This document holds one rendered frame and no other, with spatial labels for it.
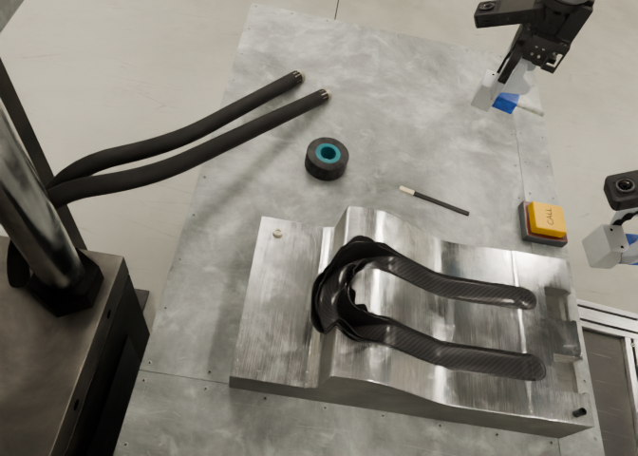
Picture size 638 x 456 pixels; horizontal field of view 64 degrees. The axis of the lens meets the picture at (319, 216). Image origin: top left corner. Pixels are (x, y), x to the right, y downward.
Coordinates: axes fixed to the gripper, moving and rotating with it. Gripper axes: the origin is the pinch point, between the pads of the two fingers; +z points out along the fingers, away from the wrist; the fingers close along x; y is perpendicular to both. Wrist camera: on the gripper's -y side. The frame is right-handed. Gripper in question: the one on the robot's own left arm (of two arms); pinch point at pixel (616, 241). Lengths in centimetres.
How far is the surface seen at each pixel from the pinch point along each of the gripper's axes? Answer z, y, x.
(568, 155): 95, 77, 106
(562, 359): 7.8, -9.0, -16.7
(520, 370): 6.8, -16.6, -19.1
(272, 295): 9, -53, -9
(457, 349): 7.0, -25.6, -16.4
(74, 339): 16, -81, -15
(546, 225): 11.3, -3.1, 9.6
